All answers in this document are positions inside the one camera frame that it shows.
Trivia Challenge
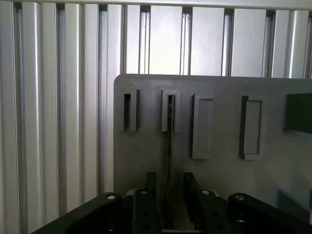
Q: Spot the grey 3D-printed parts rack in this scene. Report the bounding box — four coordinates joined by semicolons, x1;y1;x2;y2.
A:
113;74;312;234

